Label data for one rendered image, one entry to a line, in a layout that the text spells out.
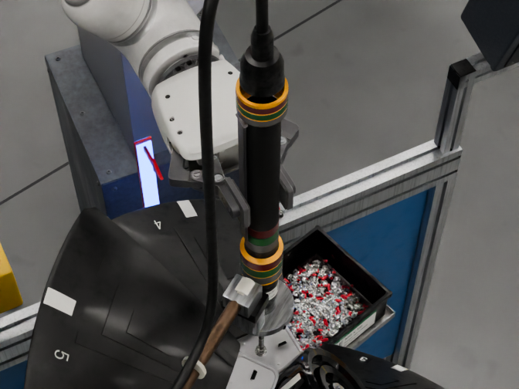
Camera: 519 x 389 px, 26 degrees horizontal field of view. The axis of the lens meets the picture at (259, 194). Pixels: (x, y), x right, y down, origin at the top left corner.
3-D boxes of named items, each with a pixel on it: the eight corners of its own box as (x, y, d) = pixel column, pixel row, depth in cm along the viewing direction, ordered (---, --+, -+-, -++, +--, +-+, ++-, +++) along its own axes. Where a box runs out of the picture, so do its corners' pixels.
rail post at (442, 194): (392, 383, 258) (435, 185, 194) (383, 370, 260) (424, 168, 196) (407, 377, 259) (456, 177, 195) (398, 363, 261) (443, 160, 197)
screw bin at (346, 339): (286, 400, 168) (287, 379, 162) (214, 326, 175) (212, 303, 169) (389, 315, 176) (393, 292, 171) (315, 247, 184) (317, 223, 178)
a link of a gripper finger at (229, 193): (220, 175, 108) (251, 227, 104) (189, 187, 107) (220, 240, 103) (218, 155, 105) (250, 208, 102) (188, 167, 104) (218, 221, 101)
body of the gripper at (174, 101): (232, 83, 117) (282, 160, 111) (142, 117, 115) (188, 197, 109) (231, 33, 111) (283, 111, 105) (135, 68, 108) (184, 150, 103)
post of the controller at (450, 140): (442, 154, 188) (460, 77, 172) (433, 142, 190) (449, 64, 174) (458, 148, 189) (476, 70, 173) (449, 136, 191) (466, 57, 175)
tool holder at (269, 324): (266, 362, 118) (266, 316, 110) (208, 333, 120) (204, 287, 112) (305, 296, 122) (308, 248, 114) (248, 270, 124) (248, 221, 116)
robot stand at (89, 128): (104, 319, 268) (43, 54, 192) (221, 275, 275) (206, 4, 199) (148, 427, 252) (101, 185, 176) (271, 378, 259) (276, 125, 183)
